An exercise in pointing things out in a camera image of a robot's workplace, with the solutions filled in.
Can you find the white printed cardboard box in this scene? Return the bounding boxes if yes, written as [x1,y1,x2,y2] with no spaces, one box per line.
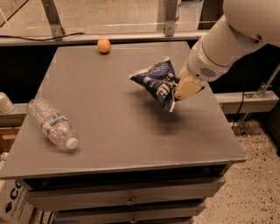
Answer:
[0,180,34,224]

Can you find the white cup at left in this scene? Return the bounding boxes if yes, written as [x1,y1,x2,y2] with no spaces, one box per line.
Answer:
[0,92,15,114]

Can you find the grey drawer cabinet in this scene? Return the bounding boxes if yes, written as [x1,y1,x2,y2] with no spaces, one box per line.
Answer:
[0,42,245,224]

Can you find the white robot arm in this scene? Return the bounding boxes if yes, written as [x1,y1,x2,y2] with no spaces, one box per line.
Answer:
[174,0,280,100]

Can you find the left metal bracket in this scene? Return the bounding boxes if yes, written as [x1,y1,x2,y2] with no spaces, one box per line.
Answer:
[41,0,65,38]

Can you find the black hanging cable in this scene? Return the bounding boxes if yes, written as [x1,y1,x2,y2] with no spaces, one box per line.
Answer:
[232,92,246,130]

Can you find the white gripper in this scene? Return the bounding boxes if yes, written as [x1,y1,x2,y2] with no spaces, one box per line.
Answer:
[174,38,229,101]

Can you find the clear plastic water bottle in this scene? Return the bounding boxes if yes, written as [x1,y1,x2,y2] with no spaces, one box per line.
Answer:
[26,98,79,151]

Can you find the upper grey drawer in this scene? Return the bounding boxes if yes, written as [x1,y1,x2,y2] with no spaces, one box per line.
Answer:
[26,177,226,211]

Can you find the orange fruit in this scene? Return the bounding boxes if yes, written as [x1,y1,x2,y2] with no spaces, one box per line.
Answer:
[97,38,111,53]

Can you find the metal bracket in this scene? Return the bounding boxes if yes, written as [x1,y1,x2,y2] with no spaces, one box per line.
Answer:
[41,0,65,38]
[164,0,178,37]

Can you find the brown cardboard box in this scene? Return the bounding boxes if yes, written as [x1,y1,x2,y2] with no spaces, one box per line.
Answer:
[0,127,20,153]

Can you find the blue Kettle chip bag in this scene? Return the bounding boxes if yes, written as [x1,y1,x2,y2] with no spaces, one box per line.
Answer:
[129,57,179,112]

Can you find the black cable on ledge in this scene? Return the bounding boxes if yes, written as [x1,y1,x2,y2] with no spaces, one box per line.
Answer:
[0,31,86,42]

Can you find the grey drawer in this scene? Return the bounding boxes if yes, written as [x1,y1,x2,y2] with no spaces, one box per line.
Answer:
[26,177,226,211]
[54,201,205,224]

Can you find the lower grey drawer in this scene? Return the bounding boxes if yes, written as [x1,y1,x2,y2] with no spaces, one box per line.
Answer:
[54,201,205,224]

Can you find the right metal bracket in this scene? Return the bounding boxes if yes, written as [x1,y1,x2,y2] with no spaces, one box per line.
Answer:
[164,0,178,37]

